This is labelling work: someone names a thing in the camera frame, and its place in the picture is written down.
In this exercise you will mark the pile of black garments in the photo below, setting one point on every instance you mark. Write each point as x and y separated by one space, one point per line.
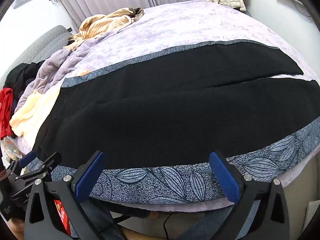
22 75

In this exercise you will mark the grey quilted headboard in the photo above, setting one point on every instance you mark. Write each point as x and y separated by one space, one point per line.
42 45

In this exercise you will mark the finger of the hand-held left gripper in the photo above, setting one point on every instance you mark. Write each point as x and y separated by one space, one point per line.
51 161
27 159

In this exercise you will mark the floral patterned cloth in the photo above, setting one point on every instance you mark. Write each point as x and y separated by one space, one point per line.
10 150

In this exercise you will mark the beige bed base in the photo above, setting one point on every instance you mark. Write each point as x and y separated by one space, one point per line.
300 187

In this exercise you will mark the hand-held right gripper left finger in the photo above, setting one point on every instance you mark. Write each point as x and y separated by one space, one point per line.
90 176

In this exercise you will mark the red box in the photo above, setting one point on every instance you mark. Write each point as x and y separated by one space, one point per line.
61 215

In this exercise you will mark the lavender velvet bedspread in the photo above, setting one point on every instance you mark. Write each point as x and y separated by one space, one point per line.
200 22

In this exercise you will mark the yellow striped garment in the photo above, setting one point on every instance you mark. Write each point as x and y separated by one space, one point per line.
100 25

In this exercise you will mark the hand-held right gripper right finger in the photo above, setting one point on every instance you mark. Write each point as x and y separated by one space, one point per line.
225 177

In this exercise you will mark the brown garment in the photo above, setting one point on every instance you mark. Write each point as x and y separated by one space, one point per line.
137 13

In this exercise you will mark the crumpled lavender fleece blanket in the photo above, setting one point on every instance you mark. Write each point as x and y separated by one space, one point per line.
50 70

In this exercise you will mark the red garment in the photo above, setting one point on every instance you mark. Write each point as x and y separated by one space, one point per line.
6 110

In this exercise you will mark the black scarf with patterned border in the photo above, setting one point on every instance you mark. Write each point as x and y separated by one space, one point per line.
162 182

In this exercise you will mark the cream cloth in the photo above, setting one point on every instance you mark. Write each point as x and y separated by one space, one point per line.
32 115

